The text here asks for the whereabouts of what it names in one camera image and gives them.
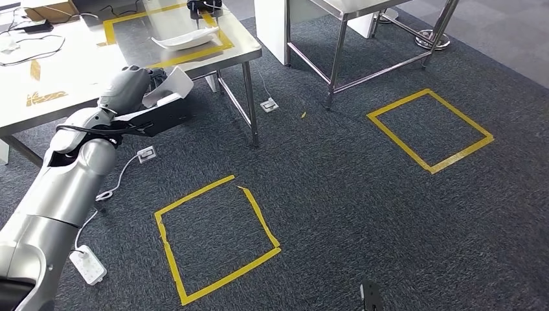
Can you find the steel frame table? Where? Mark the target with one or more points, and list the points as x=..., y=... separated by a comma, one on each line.
x=339, y=47

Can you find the yellow floor tape square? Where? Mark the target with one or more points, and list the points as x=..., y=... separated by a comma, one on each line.
x=394, y=133
x=261, y=223

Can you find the brown cardboard box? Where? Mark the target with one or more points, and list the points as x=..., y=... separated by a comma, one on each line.
x=51, y=10

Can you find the white floor socket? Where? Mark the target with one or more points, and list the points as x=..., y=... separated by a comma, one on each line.
x=269, y=105
x=146, y=154

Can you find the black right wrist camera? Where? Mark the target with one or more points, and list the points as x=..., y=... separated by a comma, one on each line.
x=372, y=296

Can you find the white desk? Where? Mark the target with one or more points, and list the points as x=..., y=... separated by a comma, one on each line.
x=270, y=30

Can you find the stainless steel workbench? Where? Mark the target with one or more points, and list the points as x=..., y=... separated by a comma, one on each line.
x=64, y=73

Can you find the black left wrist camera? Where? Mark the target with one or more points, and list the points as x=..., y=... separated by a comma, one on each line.
x=167, y=116

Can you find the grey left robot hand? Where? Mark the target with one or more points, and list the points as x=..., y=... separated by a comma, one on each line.
x=124, y=90

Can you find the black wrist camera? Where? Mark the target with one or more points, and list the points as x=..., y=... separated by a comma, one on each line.
x=372, y=296
x=167, y=116

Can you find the black power adapter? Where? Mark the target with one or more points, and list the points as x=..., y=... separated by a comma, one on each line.
x=38, y=27

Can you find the white crumpled tissue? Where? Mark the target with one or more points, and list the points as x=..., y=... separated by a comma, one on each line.
x=8, y=44

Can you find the white curved plastic part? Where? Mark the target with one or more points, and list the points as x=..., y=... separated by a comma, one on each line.
x=184, y=39
x=178, y=83

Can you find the silver round stanchion base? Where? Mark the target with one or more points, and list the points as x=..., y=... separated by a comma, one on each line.
x=431, y=41
x=390, y=16

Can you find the black boxy device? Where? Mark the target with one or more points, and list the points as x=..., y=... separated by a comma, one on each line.
x=203, y=6

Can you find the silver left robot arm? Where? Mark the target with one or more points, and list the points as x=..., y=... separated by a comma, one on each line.
x=60, y=201

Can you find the white power strip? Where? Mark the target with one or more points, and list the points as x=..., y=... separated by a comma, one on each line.
x=88, y=265

